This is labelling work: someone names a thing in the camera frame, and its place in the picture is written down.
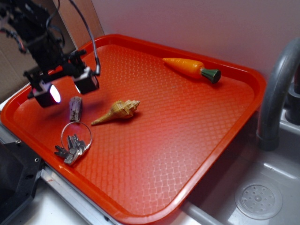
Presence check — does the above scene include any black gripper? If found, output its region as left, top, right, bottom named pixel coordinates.
left=23, top=35, right=99, bottom=108

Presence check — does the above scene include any brown wood chip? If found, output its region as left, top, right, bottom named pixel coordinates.
left=69, top=96, right=83, bottom=122

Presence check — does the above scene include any tan spiral seashell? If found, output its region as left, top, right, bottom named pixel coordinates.
left=91, top=100, right=140, bottom=126

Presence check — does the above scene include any metal key bunch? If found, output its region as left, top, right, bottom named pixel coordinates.
left=54, top=121, right=93, bottom=166

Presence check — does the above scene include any red plastic tray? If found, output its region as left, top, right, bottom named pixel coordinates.
left=0, top=35, right=266, bottom=225

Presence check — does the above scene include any orange toy carrot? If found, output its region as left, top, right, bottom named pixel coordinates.
left=162, top=58, right=221, bottom=84

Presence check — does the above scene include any grey toy sink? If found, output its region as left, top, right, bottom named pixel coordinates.
left=181, top=117, right=300, bottom=225

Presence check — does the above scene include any grey toy faucet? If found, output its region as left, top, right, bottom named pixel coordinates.
left=256, top=37, right=300, bottom=151

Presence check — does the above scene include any black cable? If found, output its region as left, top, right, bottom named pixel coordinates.
left=67, top=0, right=101, bottom=76

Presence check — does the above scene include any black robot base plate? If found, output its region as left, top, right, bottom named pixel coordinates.
left=0, top=140, right=44, bottom=225

